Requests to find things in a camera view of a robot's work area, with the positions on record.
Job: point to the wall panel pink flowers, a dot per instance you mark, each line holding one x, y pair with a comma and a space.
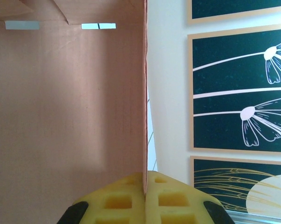
224, 70

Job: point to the pink paper box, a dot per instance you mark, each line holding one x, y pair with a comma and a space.
61, 93

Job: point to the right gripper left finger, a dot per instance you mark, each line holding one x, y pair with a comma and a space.
117, 203

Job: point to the wall panel pink circle gold feathers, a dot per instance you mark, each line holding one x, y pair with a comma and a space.
212, 168

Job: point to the wall panel orange circle leaves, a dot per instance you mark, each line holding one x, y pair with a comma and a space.
235, 9

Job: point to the aluminium corner post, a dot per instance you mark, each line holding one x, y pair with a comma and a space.
259, 219

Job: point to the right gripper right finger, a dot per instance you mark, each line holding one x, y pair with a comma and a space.
175, 203

